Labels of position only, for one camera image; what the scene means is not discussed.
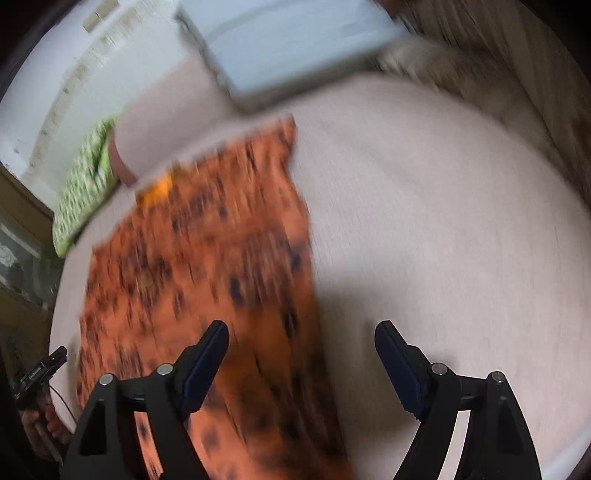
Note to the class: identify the grey furry cushion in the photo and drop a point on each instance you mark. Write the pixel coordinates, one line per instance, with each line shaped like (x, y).
(434, 64)

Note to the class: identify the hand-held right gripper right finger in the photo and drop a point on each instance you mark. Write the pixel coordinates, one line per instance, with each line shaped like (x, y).
(399, 369)

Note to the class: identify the light grey cushion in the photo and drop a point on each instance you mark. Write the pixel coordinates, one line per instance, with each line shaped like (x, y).
(295, 41)

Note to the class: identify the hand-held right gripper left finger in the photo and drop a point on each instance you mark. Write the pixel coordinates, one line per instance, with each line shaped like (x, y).
(205, 364)

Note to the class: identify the beige quilted sofa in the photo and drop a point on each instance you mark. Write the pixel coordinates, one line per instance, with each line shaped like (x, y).
(415, 221)

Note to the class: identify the orange black floral cloth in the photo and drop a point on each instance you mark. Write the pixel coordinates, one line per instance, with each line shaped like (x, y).
(198, 258)

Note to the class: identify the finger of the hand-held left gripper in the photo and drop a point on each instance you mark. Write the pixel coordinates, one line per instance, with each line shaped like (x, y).
(55, 357)

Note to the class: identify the person's left hand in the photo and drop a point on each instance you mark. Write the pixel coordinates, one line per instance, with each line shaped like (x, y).
(44, 434)

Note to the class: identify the green patterned pillow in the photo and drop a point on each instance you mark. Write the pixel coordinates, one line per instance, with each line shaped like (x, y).
(83, 194)

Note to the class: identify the wooden cabinet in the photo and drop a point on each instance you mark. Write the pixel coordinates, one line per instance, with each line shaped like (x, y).
(21, 240)

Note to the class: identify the striped beige blanket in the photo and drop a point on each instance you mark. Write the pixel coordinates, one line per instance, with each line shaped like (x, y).
(521, 60)

